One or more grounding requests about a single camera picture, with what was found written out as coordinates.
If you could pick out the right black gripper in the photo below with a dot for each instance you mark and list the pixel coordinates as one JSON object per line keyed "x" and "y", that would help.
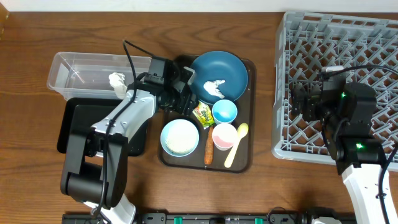
{"x": 311, "y": 101}

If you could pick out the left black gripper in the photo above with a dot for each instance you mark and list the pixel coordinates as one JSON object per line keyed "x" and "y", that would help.
{"x": 186, "y": 104}

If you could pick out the yellow green snack wrapper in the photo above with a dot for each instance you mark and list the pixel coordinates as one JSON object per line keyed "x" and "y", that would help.
{"x": 203, "y": 114}

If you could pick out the white tissue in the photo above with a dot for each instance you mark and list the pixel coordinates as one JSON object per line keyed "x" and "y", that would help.
{"x": 211, "y": 88}
{"x": 116, "y": 80}

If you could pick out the dark blue bowl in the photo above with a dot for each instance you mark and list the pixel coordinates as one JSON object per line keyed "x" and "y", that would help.
{"x": 225, "y": 68}

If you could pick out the light blue cup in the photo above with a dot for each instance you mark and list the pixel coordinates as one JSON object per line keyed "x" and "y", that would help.
{"x": 224, "y": 111}

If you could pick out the pink cup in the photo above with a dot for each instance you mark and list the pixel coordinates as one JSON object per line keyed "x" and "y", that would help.
{"x": 224, "y": 136}

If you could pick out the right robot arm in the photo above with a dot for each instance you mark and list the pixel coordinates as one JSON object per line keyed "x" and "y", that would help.
{"x": 345, "y": 112}

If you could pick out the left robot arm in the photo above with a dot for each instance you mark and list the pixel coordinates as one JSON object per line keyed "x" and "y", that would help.
{"x": 95, "y": 167}

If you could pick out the grey dishwasher rack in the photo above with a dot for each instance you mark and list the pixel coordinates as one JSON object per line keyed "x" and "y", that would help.
{"x": 305, "y": 43}

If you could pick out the light blue rice bowl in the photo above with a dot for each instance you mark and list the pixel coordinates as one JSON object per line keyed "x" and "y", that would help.
{"x": 179, "y": 137}

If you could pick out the dark brown serving tray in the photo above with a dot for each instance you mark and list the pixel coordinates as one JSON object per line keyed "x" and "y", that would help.
{"x": 243, "y": 157}

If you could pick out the crumpled white tissue in bin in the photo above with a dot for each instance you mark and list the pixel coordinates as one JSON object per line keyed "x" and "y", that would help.
{"x": 116, "y": 80}

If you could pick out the yellow plastic spoon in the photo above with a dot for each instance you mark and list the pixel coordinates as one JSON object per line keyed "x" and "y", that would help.
{"x": 242, "y": 131}

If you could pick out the orange carrot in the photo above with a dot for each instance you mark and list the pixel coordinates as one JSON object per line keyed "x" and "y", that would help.
{"x": 208, "y": 158}

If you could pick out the clear plastic bin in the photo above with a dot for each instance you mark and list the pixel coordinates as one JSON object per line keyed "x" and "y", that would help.
{"x": 86, "y": 75}

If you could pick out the black bin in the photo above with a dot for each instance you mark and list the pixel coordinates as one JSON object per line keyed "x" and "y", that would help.
{"x": 81, "y": 113}

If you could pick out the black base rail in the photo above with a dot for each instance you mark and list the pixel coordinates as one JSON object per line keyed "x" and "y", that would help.
{"x": 311, "y": 216}

